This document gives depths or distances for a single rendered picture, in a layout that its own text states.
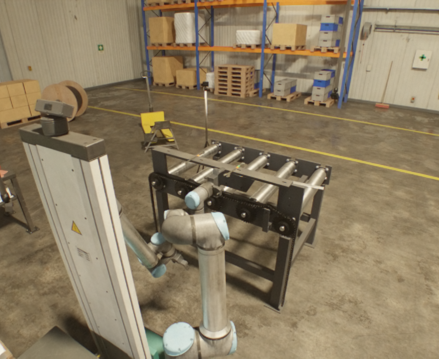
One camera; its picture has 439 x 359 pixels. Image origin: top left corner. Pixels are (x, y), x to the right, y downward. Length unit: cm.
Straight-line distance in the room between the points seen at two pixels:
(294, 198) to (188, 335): 104
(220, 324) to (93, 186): 87
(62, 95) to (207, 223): 737
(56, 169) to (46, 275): 234
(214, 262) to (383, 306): 199
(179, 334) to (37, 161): 95
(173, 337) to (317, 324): 142
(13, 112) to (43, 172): 794
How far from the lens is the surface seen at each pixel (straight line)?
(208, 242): 112
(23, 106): 901
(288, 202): 193
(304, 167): 285
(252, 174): 193
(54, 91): 832
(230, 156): 286
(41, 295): 305
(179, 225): 110
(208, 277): 122
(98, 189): 82
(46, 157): 97
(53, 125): 88
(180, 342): 143
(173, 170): 262
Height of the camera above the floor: 203
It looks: 28 degrees down
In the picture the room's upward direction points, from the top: straight up
